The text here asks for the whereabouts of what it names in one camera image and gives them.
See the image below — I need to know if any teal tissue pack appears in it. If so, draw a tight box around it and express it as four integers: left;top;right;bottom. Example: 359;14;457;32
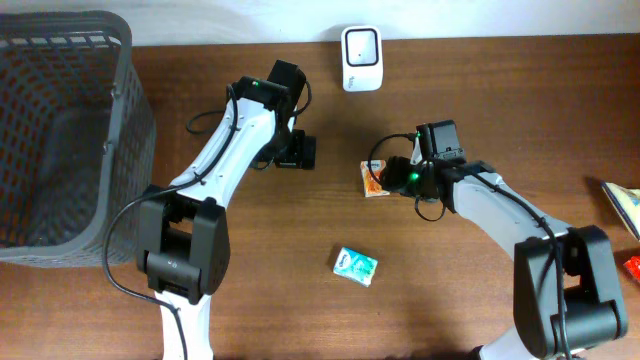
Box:
333;247;378;287

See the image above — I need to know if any white barcode scanner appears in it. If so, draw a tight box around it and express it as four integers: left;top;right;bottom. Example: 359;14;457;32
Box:
341;25;384;92

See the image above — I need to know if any red Hacks candy bag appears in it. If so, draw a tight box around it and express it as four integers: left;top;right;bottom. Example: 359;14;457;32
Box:
623;256;640;282

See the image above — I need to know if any yellow snack bag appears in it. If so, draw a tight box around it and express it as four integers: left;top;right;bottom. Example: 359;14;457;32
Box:
601;182;639;240

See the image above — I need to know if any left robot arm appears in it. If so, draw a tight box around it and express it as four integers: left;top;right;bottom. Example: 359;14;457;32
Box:
136;60;316;359

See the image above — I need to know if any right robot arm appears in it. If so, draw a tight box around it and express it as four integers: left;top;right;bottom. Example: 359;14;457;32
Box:
374;120;629;360

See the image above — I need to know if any orange tissue pack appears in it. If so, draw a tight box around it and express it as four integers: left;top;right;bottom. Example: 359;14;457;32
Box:
360;160;389;198

